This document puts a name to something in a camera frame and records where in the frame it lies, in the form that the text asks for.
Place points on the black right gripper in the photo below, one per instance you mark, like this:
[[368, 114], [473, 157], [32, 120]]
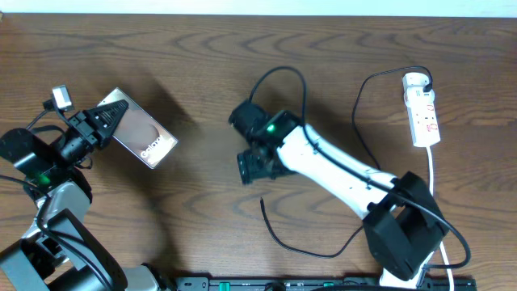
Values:
[[249, 170]]

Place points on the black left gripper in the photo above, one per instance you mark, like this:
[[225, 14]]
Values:
[[86, 126]]

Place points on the Galaxy smartphone with reflective screen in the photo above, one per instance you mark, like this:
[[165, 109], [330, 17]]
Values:
[[140, 133]]

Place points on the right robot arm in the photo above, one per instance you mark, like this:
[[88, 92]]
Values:
[[401, 220]]

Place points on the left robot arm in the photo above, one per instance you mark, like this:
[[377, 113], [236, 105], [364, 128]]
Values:
[[58, 252]]

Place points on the white USB charger plug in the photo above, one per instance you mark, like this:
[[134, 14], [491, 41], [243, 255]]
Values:
[[414, 79]]

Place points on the white power strip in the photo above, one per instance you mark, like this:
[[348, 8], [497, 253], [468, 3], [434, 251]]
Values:
[[422, 116]]

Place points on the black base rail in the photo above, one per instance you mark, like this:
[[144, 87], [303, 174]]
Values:
[[200, 283]]

